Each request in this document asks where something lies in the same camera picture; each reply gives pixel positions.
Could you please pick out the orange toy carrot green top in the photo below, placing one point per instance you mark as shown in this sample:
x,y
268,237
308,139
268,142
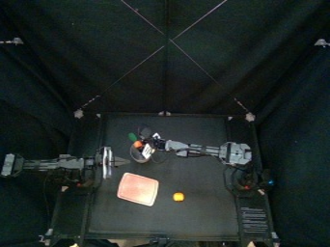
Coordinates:
x,y
137,142

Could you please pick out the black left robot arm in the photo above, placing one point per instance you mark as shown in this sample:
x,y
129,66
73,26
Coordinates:
x,y
51,163

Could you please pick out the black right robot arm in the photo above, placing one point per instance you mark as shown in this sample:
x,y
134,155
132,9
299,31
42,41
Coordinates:
x,y
214,151

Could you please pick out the grey bowl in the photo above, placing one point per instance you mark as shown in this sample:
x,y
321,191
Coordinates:
x,y
138,156

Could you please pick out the pink cutting board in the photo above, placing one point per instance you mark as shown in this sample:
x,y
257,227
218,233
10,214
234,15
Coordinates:
x,y
138,188

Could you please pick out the small orange toy fruit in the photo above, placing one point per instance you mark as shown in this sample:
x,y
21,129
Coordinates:
x,y
178,197

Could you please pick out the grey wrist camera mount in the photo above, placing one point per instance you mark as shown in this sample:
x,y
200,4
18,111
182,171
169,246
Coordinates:
x,y
176,147

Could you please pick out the silver frame corner bracket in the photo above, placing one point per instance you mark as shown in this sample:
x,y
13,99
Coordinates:
x,y
250,116
15,41
321,42
78,113

